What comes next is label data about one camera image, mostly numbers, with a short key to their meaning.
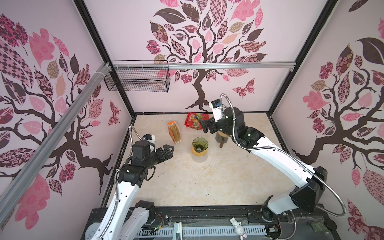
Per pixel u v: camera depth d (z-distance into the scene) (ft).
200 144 2.90
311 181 1.32
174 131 3.30
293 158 1.45
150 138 2.23
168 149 2.23
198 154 2.86
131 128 3.80
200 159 3.07
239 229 2.21
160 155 2.12
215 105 1.94
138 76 3.11
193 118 3.68
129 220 1.82
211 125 2.04
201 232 2.29
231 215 2.49
